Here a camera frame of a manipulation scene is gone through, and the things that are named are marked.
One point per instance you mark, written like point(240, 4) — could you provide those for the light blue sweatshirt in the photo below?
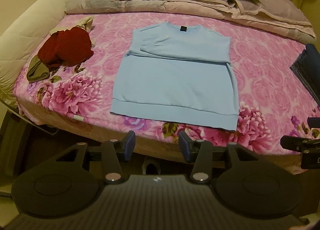
point(175, 80)

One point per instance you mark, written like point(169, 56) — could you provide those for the beige garment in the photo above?
point(86, 22)

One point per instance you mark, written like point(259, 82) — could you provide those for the pink floral blanket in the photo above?
point(262, 70)

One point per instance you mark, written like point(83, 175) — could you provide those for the white quilted headboard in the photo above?
point(30, 25)

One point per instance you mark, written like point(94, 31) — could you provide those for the dark folded garment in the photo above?
point(308, 70)

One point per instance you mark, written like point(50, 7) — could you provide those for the olive grey garment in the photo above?
point(37, 70)

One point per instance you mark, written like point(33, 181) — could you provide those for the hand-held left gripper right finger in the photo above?
point(185, 147)

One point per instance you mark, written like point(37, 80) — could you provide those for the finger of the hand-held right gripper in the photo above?
point(314, 122)
point(292, 143)

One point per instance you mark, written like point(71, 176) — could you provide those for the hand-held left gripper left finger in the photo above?
point(128, 147)

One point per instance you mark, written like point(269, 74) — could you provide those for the white slipper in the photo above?
point(146, 167)

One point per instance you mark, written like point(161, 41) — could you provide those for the dark red knitted garment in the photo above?
point(67, 45)

